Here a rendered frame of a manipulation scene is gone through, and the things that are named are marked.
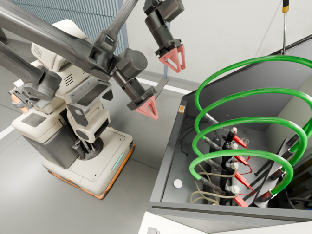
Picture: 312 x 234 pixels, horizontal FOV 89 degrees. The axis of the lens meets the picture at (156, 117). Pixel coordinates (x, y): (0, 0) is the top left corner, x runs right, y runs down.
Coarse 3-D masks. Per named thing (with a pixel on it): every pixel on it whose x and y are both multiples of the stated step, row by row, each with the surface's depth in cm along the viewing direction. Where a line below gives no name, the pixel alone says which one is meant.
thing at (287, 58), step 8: (264, 56) 43; (272, 56) 42; (280, 56) 41; (288, 56) 41; (296, 56) 41; (240, 64) 45; (248, 64) 45; (304, 64) 41; (216, 72) 50; (224, 72) 49; (208, 80) 52; (200, 88) 55; (304, 128) 54; (296, 136) 57
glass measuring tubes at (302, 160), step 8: (304, 152) 59; (304, 160) 61; (296, 168) 61; (304, 168) 58; (280, 176) 68; (296, 176) 63; (304, 176) 56; (288, 184) 63; (296, 184) 60; (304, 184) 58; (288, 192) 62; (296, 192) 58; (304, 192) 56
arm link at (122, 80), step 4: (116, 72) 48; (120, 72) 48; (112, 76) 49; (116, 76) 48; (120, 76) 48; (124, 76) 48; (116, 80) 49; (120, 80) 48; (124, 80) 48; (128, 80) 48; (120, 84) 49; (124, 84) 50
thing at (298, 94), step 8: (264, 88) 41; (272, 88) 40; (280, 88) 39; (232, 96) 44; (240, 96) 43; (296, 96) 39; (304, 96) 38; (216, 104) 48; (216, 144) 62; (296, 144) 50; (288, 152) 52
